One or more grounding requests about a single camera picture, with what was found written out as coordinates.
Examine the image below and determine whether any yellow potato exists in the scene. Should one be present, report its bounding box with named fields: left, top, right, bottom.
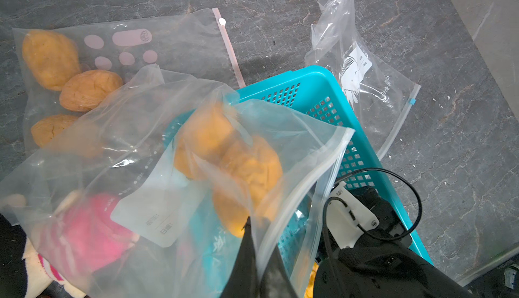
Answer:
left=304, top=262, right=319, bottom=298
left=212, top=135, right=283, bottom=239
left=174, top=101, right=237, bottom=180

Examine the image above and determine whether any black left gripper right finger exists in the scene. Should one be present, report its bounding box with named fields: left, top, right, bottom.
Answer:
left=259, top=246, right=297, bottom=298

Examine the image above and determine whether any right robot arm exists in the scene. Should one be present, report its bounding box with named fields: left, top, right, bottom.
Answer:
left=307, top=182, right=471, bottom=297

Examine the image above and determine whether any wrinkled brown potato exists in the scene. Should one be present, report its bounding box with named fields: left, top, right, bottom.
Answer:
left=22, top=30, right=81, bottom=91

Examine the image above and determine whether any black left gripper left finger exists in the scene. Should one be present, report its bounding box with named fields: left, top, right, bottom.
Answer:
left=220, top=218, right=259, bottom=298

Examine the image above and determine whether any clear pink-print zipper bag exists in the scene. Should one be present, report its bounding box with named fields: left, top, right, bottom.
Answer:
left=13, top=8, right=245, bottom=155

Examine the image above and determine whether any clear plastic bag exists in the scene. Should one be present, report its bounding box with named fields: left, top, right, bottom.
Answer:
left=0, top=63, right=356, bottom=298
left=305, top=0, right=420, bottom=159

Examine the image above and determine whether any teal plastic basket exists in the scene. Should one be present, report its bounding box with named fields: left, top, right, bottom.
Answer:
left=161, top=65, right=434, bottom=298

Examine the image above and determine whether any pink plush doll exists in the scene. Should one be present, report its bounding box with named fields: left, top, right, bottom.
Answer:
left=1, top=190, right=140, bottom=297

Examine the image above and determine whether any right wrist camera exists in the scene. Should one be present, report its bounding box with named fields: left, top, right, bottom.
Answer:
left=327, top=181, right=379, bottom=249

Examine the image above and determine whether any wrinkled tan potato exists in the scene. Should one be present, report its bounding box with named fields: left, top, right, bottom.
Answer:
left=31, top=114, right=104, bottom=159

